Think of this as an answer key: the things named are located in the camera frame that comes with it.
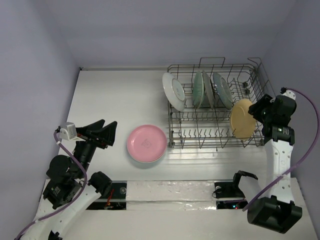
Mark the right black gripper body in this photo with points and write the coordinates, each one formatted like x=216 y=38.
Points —
x=261 y=110

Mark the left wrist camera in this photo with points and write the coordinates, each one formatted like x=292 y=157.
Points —
x=67 y=131

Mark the grey plate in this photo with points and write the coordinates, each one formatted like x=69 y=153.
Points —
x=208 y=89

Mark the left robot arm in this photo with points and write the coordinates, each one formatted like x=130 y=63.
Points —
x=70 y=190

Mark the white plate with floral face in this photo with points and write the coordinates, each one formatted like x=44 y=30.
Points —
x=174 y=91

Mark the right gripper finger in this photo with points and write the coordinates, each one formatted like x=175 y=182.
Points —
x=257 y=113
x=262 y=103

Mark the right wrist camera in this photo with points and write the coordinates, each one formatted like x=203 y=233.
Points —
x=286 y=93

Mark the metal wire dish rack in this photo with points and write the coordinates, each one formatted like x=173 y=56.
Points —
x=211 y=128

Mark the yellow plate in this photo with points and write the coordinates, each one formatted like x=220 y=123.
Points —
x=242 y=123

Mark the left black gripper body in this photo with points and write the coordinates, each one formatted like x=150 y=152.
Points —
x=86 y=150

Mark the green plate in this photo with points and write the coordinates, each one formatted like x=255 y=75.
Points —
x=198 y=90

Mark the light blue plate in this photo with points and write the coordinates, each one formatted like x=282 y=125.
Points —
x=145 y=165

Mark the blue patterned plate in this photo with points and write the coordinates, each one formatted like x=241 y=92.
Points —
x=223 y=90

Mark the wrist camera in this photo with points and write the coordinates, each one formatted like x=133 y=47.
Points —
x=67 y=131
x=286 y=93

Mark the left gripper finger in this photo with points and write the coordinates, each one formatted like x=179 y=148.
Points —
x=87 y=130
x=106 y=135

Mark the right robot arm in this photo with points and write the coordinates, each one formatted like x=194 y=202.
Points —
x=272 y=207

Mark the pink plate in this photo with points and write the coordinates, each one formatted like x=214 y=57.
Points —
x=147 y=138

